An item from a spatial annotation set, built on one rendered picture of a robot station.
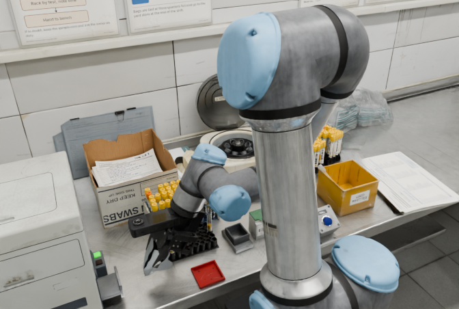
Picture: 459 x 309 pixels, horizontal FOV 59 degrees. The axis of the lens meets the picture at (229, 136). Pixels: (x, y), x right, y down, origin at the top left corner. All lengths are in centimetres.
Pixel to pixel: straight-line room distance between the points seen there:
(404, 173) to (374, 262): 81
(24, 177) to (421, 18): 175
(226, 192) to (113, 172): 65
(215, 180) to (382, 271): 36
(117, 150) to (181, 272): 54
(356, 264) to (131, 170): 87
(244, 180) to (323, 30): 41
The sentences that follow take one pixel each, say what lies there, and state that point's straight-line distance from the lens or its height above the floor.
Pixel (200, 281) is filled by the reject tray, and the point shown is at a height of 88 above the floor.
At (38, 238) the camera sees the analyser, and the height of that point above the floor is 114.
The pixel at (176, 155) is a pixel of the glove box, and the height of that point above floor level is 94.
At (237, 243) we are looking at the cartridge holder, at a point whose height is 89.
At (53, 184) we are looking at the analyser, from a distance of 97.
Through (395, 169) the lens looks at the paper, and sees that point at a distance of 154.
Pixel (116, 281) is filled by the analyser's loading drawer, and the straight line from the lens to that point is 107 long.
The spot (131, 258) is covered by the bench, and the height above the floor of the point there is 87.
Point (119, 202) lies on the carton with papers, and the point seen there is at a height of 96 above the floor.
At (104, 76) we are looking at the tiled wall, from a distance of 142.
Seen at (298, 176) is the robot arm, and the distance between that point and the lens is 57.
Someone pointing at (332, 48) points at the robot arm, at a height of 153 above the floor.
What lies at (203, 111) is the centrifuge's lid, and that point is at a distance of 151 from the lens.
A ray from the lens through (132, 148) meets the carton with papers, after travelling 147.
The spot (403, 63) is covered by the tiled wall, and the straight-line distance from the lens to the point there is 212.
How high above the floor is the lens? 169
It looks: 29 degrees down
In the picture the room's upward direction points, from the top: 1 degrees counter-clockwise
